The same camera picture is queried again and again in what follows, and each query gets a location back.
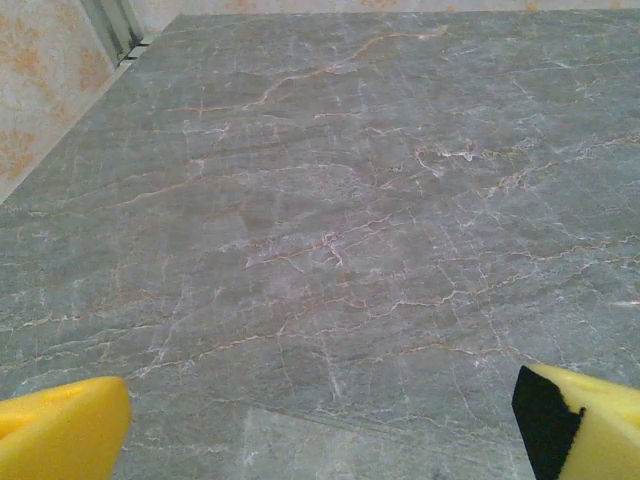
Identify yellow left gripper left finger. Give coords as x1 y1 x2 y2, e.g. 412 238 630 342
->
0 375 133 480

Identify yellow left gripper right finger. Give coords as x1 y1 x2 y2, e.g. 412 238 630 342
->
512 363 640 480

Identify aluminium frame post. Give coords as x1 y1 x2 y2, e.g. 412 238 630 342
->
79 0 151 69

